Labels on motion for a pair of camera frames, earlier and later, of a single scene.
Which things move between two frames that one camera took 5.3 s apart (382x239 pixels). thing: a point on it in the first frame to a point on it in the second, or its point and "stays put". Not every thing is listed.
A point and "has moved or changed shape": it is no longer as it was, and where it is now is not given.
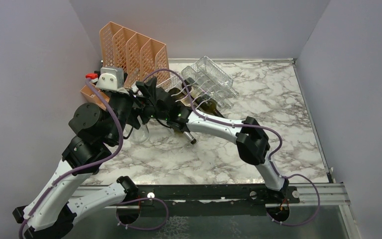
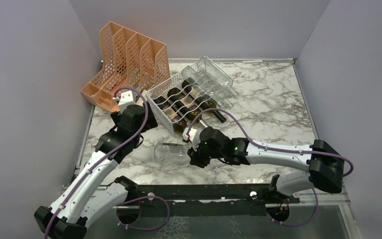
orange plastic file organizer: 140,57 stays put
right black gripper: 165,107 to 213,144
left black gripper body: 124,105 to 150,122
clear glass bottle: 140,135 has moved or changed shape
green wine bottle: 192,140 has moved or changed shape
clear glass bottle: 209,70 stays put
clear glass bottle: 207,87 stays put
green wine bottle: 178,96 stays put
